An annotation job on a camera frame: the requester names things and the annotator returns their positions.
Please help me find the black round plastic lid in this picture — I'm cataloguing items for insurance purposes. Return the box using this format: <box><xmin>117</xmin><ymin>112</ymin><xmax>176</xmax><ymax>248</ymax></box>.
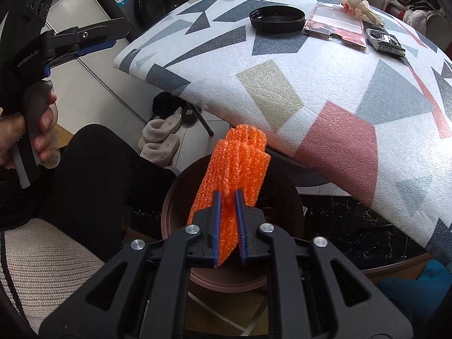
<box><xmin>249</xmin><ymin>5</ymin><xmax>306</xmax><ymax>34</ymax></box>

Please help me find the clear red blister package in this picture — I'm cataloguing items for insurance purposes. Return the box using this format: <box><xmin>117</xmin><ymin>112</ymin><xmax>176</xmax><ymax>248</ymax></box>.
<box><xmin>303</xmin><ymin>3</ymin><xmax>367</xmax><ymax>51</ymax></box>

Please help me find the black tissue packet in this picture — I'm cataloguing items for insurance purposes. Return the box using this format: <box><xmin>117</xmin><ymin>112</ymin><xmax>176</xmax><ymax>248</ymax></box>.
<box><xmin>366</xmin><ymin>28</ymin><xmax>406</xmax><ymax>58</ymax></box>

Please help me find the brown round trash bin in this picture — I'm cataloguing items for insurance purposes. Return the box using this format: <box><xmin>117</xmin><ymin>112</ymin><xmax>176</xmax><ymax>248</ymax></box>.
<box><xmin>160</xmin><ymin>153</ymin><xmax>306</xmax><ymax>294</ymax></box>

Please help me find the person's left hand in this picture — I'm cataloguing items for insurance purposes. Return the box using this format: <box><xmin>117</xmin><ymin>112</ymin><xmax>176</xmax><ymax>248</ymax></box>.
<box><xmin>0</xmin><ymin>90</ymin><xmax>60</xmax><ymax>169</ymax></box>

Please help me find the beige plush slipper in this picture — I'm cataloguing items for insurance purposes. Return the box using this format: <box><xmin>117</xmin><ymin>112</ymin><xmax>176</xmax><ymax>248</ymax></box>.
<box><xmin>142</xmin><ymin>114</ymin><xmax>182</xmax><ymax>143</ymax></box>
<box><xmin>138</xmin><ymin>134</ymin><xmax>180</xmax><ymax>167</ymax></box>

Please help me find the beige knitted cushion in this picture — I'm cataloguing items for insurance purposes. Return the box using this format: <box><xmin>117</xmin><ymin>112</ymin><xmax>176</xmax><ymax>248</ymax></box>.
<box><xmin>1</xmin><ymin>219</ymin><xmax>103</xmax><ymax>334</ymax></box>

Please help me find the geometric patterned table cover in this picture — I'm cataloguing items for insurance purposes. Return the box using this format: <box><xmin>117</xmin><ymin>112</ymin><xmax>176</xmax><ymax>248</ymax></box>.
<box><xmin>114</xmin><ymin>0</ymin><xmax>451</xmax><ymax>266</ymax></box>

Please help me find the crumpled white paper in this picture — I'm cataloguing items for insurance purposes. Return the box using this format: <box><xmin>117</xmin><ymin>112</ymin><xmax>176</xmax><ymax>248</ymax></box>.
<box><xmin>339</xmin><ymin>0</ymin><xmax>384</xmax><ymax>27</ymax></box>

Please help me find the chair piled with clothes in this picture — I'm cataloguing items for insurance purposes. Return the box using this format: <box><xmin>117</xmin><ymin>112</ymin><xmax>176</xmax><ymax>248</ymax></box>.
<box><xmin>368</xmin><ymin>0</ymin><xmax>451</xmax><ymax>51</ymax></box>

